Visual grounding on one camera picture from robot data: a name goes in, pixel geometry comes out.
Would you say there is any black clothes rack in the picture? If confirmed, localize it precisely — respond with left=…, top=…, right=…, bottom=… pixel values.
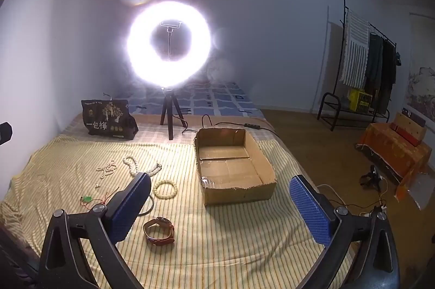
left=318, top=0, right=398, bottom=131

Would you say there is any black cord loop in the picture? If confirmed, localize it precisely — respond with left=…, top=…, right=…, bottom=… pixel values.
left=138, top=196, right=155, bottom=218

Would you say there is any small white bead string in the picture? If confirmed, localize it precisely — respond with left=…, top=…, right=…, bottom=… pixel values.
left=96, top=163, right=118, bottom=188

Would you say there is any dark green garment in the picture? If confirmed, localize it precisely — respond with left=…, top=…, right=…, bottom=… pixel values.
left=365, top=33, right=384, bottom=96

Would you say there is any grey plastic sheet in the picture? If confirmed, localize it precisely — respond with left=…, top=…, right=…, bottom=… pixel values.
left=396, top=170, right=432, bottom=210

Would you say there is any cardboard box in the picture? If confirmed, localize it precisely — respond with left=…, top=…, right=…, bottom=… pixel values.
left=194, top=127, right=276, bottom=206

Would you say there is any black printed snack bag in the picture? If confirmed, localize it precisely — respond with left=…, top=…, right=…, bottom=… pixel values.
left=81, top=99, right=139, bottom=140

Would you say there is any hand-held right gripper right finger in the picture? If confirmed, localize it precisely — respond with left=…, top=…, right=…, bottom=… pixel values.
left=290, top=174, right=400, bottom=289

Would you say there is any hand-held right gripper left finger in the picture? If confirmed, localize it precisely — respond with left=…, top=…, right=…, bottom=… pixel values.
left=38, top=172, right=152, bottom=289

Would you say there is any black device with strap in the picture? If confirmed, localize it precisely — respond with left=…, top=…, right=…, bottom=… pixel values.
left=360, top=165, right=381, bottom=188

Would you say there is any cream bead bracelet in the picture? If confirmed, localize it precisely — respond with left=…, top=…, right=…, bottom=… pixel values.
left=153, top=180, right=179, bottom=199

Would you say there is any long white bead necklace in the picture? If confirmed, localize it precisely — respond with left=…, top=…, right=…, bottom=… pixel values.
left=123, top=155, right=162, bottom=178

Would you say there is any blue patterned quilt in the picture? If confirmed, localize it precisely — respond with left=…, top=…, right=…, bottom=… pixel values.
left=114, top=80, right=264, bottom=116

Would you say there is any ring light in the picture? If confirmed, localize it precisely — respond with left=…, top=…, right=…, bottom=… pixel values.
left=126, top=0, right=218, bottom=89

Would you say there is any black power cable with controller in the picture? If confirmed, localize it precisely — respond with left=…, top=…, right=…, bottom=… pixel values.
left=182, top=114, right=276, bottom=135

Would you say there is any striped towel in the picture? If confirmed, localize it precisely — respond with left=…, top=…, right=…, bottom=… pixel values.
left=341, top=10, right=371, bottom=87

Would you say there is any wooden box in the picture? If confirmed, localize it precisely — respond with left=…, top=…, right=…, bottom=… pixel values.
left=391, top=112, right=427, bottom=147

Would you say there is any black tripod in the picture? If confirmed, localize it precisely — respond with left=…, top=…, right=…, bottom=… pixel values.
left=160, top=87, right=187, bottom=141

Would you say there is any yellow crate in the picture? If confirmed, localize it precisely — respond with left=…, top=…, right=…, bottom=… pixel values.
left=348, top=89, right=372, bottom=113

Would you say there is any orange cloth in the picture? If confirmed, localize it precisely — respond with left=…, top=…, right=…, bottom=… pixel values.
left=357, top=122, right=432, bottom=201

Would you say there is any black garment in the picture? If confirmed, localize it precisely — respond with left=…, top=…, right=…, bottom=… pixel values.
left=377, top=38, right=398, bottom=115

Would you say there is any green pendant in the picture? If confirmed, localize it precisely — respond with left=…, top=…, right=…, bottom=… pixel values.
left=80, top=189, right=121, bottom=208

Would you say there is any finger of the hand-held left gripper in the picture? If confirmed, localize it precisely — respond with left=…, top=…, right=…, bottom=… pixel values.
left=0, top=122, right=13, bottom=146

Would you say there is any wall poster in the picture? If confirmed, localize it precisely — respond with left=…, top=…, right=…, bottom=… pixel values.
left=403, top=12, right=435, bottom=123

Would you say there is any white power strip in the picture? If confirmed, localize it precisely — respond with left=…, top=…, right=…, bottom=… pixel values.
left=359, top=206, right=386, bottom=218

